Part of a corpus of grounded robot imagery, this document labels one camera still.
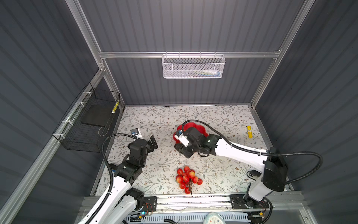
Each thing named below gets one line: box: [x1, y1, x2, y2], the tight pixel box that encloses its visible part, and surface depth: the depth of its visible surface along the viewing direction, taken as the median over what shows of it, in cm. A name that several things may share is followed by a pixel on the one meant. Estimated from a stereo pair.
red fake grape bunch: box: [175, 165, 203, 196], surface depth 78 cm
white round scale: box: [203, 211, 227, 224], surface depth 68 cm
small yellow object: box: [246, 125, 254, 139], surface depth 103 cm
